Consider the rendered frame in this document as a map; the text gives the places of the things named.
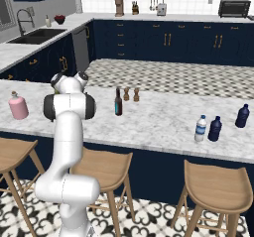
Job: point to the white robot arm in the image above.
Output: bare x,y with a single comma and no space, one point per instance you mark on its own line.
67,148

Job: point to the dark brown glass bottle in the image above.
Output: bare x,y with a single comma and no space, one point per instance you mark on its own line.
118,104

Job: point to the brown wooden pepper mill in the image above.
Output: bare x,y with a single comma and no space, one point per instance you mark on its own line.
126,94
136,95

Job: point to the wooden bar stool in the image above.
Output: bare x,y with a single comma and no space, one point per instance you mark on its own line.
105,171
215,191
16,161

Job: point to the clear plastic water bottle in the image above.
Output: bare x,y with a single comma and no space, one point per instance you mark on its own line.
200,129

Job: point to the steel dishwasher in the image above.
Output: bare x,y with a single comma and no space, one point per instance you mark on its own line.
80,47

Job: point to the navy base cupboards run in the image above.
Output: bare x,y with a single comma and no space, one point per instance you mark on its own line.
172,42

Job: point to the dark blue plastic bottle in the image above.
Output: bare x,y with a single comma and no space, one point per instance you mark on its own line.
242,116
215,129

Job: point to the navy sink cupboards run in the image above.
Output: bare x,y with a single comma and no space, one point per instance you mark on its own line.
43,64

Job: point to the knife block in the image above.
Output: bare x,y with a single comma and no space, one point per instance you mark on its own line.
135,8

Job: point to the brown coffee machine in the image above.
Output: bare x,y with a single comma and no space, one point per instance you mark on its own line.
119,7

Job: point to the silver toaster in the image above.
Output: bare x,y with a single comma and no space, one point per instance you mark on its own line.
161,9

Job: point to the pink glass bottle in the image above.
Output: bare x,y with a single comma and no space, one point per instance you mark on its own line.
18,106

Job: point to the dark bowl of red fruit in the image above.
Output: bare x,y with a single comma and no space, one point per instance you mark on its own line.
60,19

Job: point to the white paper towel roll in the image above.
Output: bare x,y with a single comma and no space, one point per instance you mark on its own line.
78,5

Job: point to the black kitchen sink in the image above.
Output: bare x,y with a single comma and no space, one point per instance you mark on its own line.
38,36

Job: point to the white soap dispenser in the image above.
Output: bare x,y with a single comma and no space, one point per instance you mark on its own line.
48,22

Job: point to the dark metal tap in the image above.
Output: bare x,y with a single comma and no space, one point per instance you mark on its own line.
23,19

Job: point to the black toaster oven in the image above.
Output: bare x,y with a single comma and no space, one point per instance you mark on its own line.
234,8

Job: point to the window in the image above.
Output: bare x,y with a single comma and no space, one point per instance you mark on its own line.
4,8

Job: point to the rail with hanging tools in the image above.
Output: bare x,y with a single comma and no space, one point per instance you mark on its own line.
157,1

